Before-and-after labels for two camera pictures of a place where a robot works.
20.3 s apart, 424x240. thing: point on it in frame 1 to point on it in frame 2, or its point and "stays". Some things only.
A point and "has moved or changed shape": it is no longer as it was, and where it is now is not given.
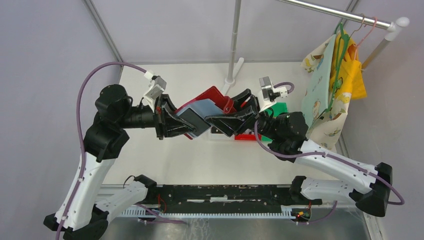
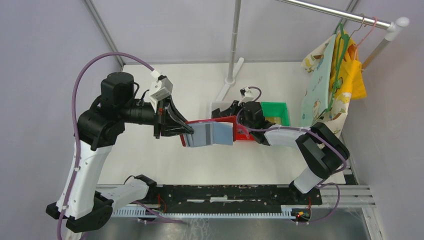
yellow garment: [346, 76] stays
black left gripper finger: [170, 110] stays
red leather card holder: [213, 93] has moved or changed shape
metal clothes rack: [354, 17] stays
